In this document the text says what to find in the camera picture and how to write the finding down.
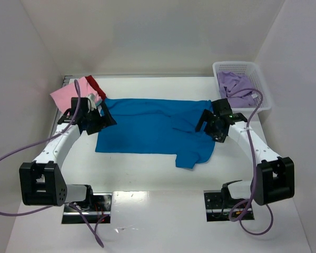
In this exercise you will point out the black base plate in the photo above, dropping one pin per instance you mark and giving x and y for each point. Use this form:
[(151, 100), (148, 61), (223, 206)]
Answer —
[(100, 208), (218, 205)]

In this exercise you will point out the pink folded t shirt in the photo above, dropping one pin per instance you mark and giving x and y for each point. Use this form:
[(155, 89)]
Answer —
[(62, 97)]

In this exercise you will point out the blue t shirt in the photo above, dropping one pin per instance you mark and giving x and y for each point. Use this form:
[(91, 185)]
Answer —
[(152, 126)]

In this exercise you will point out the lavender t shirt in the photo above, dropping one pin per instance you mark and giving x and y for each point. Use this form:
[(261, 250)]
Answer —
[(238, 89)]

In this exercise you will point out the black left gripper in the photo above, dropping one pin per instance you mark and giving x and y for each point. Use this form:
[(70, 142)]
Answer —
[(100, 121)]

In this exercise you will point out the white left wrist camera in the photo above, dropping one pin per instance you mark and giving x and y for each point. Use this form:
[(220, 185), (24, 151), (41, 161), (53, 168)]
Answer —
[(91, 102)]

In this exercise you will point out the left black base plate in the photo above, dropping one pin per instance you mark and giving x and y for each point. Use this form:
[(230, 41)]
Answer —
[(100, 208)]

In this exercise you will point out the dark red folded t shirt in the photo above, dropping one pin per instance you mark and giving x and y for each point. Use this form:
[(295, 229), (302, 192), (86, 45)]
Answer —
[(93, 83)]

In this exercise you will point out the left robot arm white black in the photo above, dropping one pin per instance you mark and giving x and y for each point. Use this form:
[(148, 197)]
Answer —
[(42, 183)]

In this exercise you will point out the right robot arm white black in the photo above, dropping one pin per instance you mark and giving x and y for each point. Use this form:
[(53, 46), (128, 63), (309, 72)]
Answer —
[(273, 175)]

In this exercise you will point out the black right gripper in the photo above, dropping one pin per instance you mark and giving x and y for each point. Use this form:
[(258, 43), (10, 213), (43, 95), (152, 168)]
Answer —
[(209, 124)]

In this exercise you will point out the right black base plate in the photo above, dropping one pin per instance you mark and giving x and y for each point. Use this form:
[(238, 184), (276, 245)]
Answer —
[(218, 205)]

